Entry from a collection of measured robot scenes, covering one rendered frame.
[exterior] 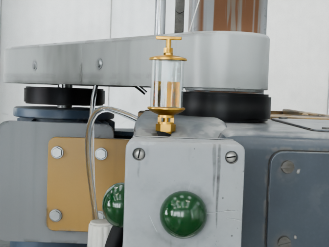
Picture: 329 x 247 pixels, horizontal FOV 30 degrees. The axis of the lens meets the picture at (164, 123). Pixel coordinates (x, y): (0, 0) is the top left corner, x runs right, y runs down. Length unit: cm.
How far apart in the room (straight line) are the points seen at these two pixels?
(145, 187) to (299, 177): 12
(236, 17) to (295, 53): 481
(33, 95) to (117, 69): 26
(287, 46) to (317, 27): 32
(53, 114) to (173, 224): 50
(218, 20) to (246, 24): 4
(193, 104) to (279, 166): 14
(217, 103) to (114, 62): 16
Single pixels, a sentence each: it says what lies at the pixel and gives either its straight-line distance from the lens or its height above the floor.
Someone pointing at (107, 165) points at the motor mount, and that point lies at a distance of 82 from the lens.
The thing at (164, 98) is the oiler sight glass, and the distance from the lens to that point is 45.
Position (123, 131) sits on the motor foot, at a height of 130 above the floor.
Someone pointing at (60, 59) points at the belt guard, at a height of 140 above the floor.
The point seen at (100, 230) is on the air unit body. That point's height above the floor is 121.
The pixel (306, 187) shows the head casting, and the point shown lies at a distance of 45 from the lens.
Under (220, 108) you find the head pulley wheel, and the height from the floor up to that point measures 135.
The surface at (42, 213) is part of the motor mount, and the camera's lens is 85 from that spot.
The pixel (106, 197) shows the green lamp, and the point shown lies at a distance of 40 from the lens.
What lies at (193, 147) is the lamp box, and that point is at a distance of 38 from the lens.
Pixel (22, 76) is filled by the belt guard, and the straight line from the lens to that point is 85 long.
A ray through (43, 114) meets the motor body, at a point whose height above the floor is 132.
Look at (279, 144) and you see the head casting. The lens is 45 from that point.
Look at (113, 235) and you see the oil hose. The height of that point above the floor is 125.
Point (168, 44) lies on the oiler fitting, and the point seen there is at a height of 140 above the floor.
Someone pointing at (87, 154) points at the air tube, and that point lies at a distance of 60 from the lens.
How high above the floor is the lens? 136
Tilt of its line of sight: 3 degrees down
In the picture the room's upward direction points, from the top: 2 degrees clockwise
